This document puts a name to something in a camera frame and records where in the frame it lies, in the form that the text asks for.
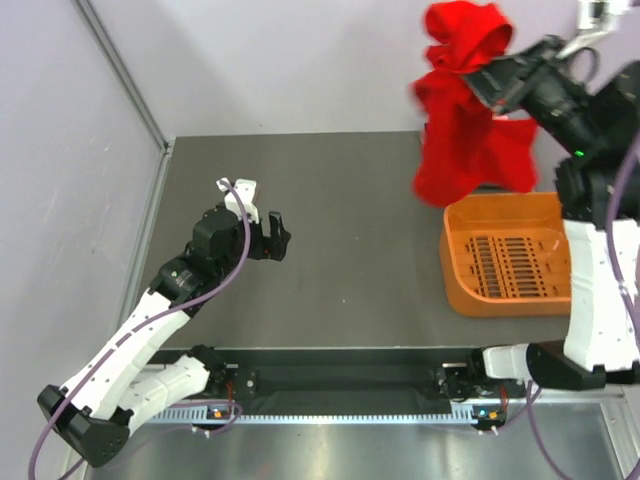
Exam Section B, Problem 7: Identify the red t shirt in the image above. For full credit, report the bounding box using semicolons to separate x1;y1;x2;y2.
411;1;537;207

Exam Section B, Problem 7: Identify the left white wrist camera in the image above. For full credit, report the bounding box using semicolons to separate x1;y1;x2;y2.
216;177;260;224

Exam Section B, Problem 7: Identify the left aluminium frame post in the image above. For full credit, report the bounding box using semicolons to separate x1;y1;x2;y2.
71;0;170;153

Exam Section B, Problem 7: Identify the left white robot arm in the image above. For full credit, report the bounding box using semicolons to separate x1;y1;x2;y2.
37;204;291;468

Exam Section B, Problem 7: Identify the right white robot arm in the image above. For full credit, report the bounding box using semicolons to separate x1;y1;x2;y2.
465;36;639;396

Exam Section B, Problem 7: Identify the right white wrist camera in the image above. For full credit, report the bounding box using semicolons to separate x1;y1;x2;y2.
556;0;635;59

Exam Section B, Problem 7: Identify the aluminium rail profile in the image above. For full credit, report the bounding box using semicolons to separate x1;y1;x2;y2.
536;386;639;405

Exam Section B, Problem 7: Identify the grey slotted cable duct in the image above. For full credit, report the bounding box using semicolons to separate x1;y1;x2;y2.
149;402;501;426

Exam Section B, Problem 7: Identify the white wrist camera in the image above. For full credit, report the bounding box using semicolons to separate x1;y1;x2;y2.
556;0;635;59
216;177;260;224

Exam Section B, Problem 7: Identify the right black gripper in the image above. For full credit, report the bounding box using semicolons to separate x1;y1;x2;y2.
452;34;596;154

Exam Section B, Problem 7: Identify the orange plastic basket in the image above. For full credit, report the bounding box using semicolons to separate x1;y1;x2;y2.
439;192;571;318

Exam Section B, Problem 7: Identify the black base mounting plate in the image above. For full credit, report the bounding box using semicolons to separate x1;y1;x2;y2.
144;347;531;416

